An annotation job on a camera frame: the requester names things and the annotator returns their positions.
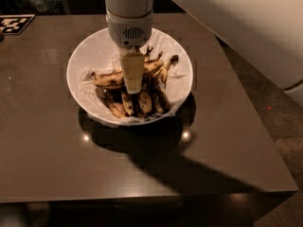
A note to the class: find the rightmost bunch banana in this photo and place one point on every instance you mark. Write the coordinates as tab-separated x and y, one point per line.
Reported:
159	82

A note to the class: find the black white marker tag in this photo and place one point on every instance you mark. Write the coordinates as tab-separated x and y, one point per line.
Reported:
15	24

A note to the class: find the leftmost bunch banana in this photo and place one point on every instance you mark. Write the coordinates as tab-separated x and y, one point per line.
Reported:
115	104

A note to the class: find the white paper liner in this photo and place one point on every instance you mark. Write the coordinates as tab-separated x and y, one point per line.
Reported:
167	44

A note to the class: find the long top spotted banana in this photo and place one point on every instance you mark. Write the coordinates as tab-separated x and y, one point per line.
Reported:
116	80

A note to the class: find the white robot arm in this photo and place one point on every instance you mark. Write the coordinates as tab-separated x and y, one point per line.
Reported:
267	33

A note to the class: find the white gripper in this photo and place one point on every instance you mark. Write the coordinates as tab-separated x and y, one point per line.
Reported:
130	32

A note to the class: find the bunch banana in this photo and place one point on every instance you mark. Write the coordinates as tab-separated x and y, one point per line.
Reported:
145	101
115	104
159	82
128	103

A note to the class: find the white round bowl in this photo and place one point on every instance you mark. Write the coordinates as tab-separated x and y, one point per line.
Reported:
94	51

